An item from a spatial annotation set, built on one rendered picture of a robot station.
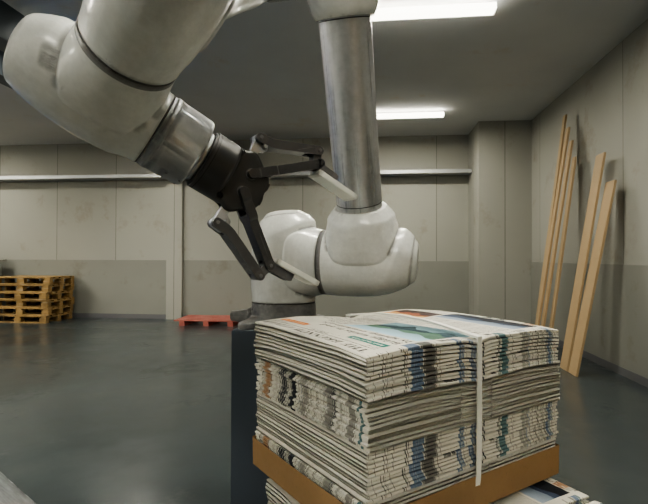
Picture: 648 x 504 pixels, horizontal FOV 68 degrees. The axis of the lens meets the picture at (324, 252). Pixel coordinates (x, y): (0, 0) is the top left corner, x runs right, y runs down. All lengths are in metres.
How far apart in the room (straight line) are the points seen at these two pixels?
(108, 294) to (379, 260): 9.15
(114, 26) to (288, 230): 0.70
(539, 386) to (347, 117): 0.58
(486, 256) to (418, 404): 7.44
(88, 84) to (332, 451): 0.48
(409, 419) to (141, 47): 0.48
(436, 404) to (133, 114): 0.47
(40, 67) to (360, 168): 0.62
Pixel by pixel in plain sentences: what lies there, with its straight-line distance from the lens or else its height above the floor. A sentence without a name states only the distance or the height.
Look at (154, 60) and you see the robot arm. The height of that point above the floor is 1.34.
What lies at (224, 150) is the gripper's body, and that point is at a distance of 0.58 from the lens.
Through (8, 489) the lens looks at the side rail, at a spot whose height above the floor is 0.80.
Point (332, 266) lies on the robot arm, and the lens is 1.04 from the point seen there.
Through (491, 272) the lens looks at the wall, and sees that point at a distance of 8.03.
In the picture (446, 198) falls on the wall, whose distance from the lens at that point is 8.79.
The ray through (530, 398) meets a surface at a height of 0.96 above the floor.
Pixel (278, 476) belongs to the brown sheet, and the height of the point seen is 0.85.
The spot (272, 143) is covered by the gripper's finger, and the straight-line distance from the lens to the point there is 0.63.
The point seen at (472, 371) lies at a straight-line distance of 0.67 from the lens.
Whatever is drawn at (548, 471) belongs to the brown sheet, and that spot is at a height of 0.85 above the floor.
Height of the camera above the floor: 1.16
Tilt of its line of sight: 1 degrees up
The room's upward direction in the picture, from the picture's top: straight up
